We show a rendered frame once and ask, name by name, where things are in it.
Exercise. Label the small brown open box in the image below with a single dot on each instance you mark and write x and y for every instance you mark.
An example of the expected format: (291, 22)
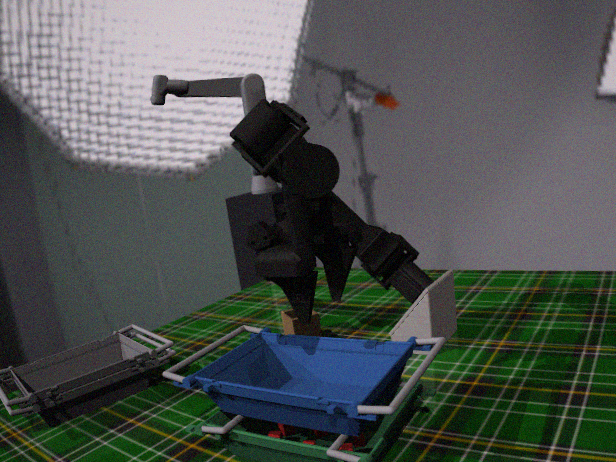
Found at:
(291, 324)

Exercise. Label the green plastic tray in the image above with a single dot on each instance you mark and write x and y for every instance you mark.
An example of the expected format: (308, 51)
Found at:
(249, 439)

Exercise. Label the blue plastic tray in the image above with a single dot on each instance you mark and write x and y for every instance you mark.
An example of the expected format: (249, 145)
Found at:
(328, 384)

